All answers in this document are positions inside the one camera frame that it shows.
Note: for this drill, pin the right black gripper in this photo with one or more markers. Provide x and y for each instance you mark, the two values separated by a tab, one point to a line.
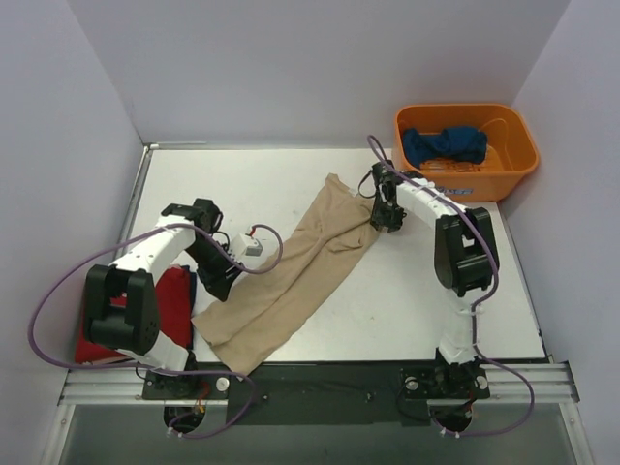
386	213

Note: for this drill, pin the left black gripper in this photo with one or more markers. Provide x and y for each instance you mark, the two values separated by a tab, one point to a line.
213	273

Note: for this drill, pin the beige t shirt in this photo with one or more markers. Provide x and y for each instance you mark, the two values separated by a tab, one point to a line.
264	311

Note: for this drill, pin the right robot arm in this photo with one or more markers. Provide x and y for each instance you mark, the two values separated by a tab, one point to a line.
465	259

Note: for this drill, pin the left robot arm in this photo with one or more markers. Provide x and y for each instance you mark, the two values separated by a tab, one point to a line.
121	310

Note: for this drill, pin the folded red t shirt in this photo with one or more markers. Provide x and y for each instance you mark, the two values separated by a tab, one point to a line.
176	293

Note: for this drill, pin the crumpled blue t shirt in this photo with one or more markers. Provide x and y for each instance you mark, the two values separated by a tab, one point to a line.
459	144

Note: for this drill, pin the orange plastic basket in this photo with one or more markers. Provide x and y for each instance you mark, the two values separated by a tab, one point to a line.
511	152

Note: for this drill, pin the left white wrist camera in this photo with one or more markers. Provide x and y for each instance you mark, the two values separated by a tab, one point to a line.
244	245

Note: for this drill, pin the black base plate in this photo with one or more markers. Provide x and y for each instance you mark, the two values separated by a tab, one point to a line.
326	393

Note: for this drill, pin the aluminium rail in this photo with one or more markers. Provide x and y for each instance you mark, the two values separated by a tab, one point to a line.
551	383

